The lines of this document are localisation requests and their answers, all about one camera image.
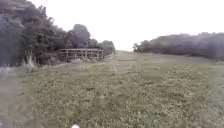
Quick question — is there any wooden railing structure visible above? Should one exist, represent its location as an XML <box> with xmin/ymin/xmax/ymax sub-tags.
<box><xmin>58</xmin><ymin>47</ymin><xmax>105</xmax><ymax>63</ymax></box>

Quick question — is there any green grass field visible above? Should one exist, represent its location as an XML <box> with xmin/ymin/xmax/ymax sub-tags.
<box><xmin>0</xmin><ymin>50</ymin><xmax>224</xmax><ymax>128</ymax></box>

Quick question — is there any tree-covered hillside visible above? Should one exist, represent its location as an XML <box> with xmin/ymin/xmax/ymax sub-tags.
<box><xmin>132</xmin><ymin>31</ymin><xmax>224</xmax><ymax>62</ymax></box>

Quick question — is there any wood of dark trees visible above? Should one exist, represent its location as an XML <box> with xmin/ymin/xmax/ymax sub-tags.
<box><xmin>0</xmin><ymin>0</ymin><xmax>117</xmax><ymax>68</ymax></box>

